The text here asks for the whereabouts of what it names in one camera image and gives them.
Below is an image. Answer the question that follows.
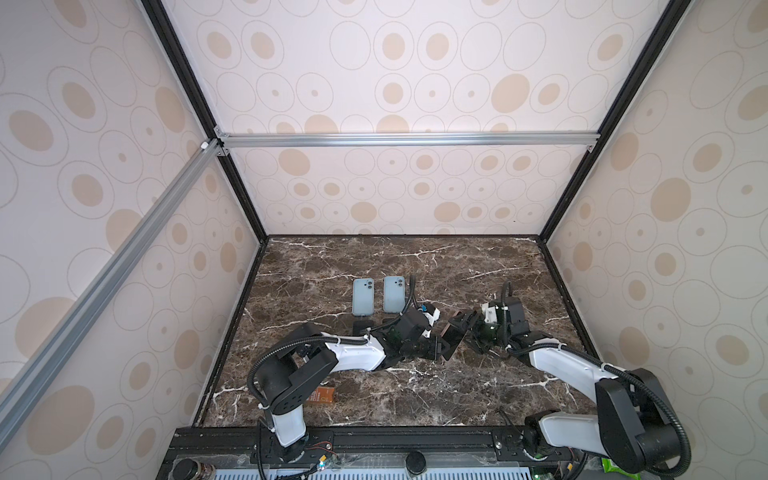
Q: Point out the light blue phone case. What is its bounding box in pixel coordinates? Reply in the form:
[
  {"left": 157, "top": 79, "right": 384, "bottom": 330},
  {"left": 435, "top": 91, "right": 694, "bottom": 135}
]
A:
[{"left": 352, "top": 278, "right": 375, "bottom": 317}]

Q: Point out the black smartphone from case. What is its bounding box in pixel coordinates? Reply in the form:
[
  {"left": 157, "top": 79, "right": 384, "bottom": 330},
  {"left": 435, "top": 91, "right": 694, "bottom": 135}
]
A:
[{"left": 352, "top": 319, "right": 375, "bottom": 336}]

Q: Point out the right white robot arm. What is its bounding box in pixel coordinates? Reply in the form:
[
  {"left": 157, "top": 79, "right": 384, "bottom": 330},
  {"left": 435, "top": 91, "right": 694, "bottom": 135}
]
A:
[{"left": 441, "top": 297, "right": 692, "bottom": 478}]

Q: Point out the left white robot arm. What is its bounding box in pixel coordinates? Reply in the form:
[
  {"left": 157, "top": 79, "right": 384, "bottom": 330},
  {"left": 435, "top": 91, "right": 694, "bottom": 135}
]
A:
[{"left": 246, "top": 304, "right": 463, "bottom": 449}]

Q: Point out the small orange brown bottle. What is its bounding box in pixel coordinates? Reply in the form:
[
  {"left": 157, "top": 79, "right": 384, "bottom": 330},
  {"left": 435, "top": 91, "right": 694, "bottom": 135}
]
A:
[{"left": 311, "top": 386, "right": 335, "bottom": 404}]

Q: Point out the black round knob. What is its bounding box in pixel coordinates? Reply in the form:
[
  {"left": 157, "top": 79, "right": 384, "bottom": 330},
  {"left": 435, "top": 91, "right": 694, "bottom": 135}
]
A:
[{"left": 405, "top": 451, "right": 427, "bottom": 477}]

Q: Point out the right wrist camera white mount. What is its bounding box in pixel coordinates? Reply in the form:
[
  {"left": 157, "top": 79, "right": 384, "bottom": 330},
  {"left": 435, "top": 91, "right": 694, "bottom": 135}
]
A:
[{"left": 481, "top": 302, "right": 498, "bottom": 325}]

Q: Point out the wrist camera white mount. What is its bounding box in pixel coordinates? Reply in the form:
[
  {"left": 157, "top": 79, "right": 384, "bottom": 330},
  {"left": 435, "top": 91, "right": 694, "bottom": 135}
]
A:
[
  {"left": 419, "top": 302, "right": 440, "bottom": 338},
  {"left": 481, "top": 302, "right": 498, "bottom": 325}
]

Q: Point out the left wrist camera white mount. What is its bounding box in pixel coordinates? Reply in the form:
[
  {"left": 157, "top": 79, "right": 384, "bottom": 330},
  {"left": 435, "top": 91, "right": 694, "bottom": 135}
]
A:
[{"left": 419, "top": 302, "right": 440, "bottom": 338}]

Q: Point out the right black corrugated cable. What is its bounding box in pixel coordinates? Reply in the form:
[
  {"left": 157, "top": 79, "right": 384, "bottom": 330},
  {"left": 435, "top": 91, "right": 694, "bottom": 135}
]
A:
[{"left": 499, "top": 281, "right": 693, "bottom": 478}]

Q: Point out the silver aluminium rail back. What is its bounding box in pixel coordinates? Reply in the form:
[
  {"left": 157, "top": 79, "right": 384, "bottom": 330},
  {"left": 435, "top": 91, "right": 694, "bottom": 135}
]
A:
[{"left": 220, "top": 131, "right": 600, "bottom": 148}]

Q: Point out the silver aluminium rail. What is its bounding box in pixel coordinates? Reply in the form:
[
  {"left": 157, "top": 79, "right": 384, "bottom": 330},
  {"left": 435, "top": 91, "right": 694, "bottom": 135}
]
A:
[
  {"left": 220, "top": 131, "right": 600, "bottom": 148},
  {"left": 1, "top": 138, "right": 221, "bottom": 448}
]

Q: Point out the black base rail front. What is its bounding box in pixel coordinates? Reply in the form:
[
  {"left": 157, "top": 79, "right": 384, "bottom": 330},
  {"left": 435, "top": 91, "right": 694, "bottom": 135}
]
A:
[{"left": 158, "top": 425, "right": 590, "bottom": 479}]

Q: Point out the black corner frame post left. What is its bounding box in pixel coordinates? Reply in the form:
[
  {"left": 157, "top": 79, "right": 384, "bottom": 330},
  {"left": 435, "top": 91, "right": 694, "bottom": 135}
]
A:
[{"left": 140, "top": 0, "right": 269, "bottom": 243}]

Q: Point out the black corner frame post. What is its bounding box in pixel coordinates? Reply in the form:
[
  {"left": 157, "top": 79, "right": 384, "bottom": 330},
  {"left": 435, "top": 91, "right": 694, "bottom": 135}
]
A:
[
  {"left": 140, "top": 0, "right": 269, "bottom": 243},
  {"left": 538, "top": 0, "right": 693, "bottom": 246}
]

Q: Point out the black corner frame post right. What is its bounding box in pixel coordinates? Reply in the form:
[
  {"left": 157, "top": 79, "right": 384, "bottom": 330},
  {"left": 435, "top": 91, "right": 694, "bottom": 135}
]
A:
[{"left": 538, "top": 0, "right": 693, "bottom": 246}]

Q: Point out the silver aluminium rail left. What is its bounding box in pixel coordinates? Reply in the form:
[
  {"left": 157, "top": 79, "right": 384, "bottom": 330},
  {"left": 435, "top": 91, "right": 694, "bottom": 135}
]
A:
[{"left": 1, "top": 138, "right": 221, "bottom": 448}]

